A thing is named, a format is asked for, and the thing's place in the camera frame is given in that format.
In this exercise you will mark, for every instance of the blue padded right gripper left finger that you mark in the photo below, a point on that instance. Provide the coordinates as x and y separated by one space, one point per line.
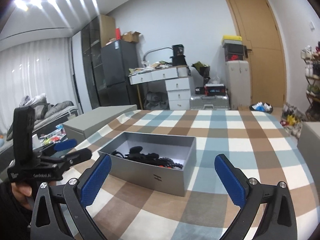
48 221

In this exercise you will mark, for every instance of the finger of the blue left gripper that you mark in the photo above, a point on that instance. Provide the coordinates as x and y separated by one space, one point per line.
65 145

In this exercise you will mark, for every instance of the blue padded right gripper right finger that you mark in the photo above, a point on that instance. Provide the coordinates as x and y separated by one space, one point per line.
278 220

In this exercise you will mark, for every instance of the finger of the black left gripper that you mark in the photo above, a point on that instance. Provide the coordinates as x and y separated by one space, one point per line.
74 158

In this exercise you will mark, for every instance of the black claw hair clip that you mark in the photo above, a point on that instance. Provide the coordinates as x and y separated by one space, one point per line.
150 159

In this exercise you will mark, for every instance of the person's left hand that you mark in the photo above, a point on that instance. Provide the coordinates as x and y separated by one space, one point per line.
22 192

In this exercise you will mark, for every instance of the grey box lid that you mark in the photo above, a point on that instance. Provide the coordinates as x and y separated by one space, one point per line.
85 125

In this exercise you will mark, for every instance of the bed with grey bedding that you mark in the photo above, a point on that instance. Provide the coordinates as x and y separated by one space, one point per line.
47 115

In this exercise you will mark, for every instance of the white curtain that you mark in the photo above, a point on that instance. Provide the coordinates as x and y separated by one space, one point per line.
33 68

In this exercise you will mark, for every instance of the silver grey open box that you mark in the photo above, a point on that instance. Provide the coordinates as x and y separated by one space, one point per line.
163 163

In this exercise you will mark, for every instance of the grey bag under desk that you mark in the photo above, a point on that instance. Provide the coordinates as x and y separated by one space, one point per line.
156 101

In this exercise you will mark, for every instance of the black refrigerator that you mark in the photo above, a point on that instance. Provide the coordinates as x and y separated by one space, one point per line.
118 58

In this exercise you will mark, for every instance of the shoe rack with shoes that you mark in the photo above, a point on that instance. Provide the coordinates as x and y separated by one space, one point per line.
291 118

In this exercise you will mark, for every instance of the white desk with drawers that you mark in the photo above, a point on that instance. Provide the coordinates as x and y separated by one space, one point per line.
178 82

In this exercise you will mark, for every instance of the silver aluminium suitcase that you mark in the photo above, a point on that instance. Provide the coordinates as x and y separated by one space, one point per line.
202 102

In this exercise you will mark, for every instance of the black red box on suitcase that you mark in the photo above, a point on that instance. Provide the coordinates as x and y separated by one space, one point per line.
215 90

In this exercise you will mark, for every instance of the white storage cabinet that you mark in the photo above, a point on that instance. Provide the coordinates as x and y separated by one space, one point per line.
238 83

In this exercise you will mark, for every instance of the stacked shoe boxes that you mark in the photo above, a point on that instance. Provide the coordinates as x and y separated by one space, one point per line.
233 48

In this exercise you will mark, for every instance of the wooden door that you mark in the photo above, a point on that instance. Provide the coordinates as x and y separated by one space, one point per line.
255 22

